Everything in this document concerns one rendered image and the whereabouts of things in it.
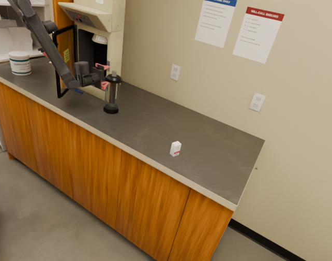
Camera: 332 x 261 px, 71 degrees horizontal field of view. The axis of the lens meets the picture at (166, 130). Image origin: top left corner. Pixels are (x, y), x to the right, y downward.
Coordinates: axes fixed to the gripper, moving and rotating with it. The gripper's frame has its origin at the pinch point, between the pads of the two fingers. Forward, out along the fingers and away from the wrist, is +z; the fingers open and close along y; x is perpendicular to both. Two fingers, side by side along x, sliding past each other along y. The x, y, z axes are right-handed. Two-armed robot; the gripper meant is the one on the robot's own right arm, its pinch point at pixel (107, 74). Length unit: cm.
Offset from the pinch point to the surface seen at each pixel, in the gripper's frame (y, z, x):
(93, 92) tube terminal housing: -23.2, 11.9, 23.7
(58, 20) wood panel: 20, 4, 46
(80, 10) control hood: 30.3, 0.6, 21.5
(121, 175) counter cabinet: -53, -15, -27
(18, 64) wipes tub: -17, -6, 81
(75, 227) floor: -120, -27, 5
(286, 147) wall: -28, 55, -108
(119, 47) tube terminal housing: 11.0, 20.2, 9.0
